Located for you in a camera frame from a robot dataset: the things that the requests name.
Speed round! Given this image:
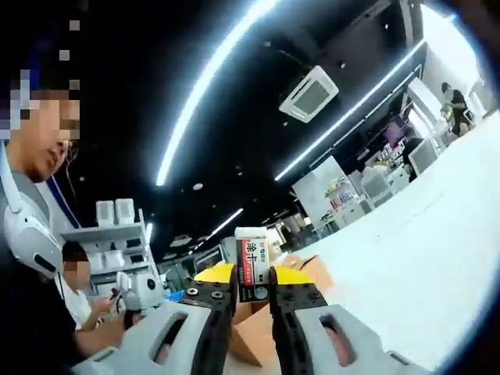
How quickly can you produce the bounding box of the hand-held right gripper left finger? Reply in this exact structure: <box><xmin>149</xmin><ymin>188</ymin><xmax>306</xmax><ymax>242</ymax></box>
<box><xmin>71</xmin><ymin>261</ymin><xmax>238</xmax><ymax>375</ymax></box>

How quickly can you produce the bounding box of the person's head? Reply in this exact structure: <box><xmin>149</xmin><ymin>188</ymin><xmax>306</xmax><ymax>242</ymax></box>
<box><xmin>5</xmin><ymin>138</ymin><xmax>81</xmax><ymax>184</ymax></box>

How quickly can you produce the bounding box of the short ceiling light strip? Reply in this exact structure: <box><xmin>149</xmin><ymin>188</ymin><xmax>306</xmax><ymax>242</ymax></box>
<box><xmin>209</xmin><ymin>208</ymin><xmax>244</xmax><ymax>240</ymax></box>

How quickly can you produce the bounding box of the white shelf rack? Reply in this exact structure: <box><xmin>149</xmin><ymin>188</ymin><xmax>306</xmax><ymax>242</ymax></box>
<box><xmin>61</xmin><ymin>198</ymin><xmax>154</xmax><ymax>282</ymax></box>

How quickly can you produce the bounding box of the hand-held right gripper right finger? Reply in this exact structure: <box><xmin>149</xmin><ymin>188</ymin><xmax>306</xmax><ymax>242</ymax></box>
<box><xmin>268</xmin><ymin>264</ymin><xmax>431</xmax><ymax>375</ymax></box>

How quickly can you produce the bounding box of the long curved ceiling light strip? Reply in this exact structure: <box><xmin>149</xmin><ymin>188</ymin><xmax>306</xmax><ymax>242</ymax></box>
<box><xmin>155</xmin><ymin>0</ymin><xmax>283</xmax><ymax>188</ymax></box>

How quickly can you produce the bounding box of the white display partition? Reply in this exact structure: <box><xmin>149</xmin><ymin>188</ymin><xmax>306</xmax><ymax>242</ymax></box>
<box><xmin>291</xmin><ymin>155</ymin><xmax>352</xmax><ymax>235</ymax></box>

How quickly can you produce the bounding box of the purple wall screen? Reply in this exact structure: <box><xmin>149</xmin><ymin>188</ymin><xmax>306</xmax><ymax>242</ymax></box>
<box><xmin>384</xmin><ymin>121</ymin><xmax>404</xmax><ymax>145</ymax></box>

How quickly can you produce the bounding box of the brown paper box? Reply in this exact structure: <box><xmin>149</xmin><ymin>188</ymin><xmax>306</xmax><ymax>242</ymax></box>
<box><xmin>229</xmin><ymin>253</ymin><xmax>334</xmax><ymax>368</ymax></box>

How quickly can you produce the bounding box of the white eraser item black sleeve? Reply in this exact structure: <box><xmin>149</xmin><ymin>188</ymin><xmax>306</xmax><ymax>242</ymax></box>
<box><xmin>234</xmin><ymin>226</ymin><xmax>272</xmax><ymax>305</ymax></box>

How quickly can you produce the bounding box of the white ceiling air conditioner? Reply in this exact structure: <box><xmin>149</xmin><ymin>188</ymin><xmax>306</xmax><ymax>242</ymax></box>
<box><xmin>278</xmin><ymin>65</ymin><xmax>340</xmax><ymax>124</ymax></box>

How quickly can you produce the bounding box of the white worn neck device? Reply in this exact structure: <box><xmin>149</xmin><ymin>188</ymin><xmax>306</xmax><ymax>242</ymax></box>
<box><xmin>0</xmin><ymin>140</ymin><xmax>66</xmax><ymax>280</ymax></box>

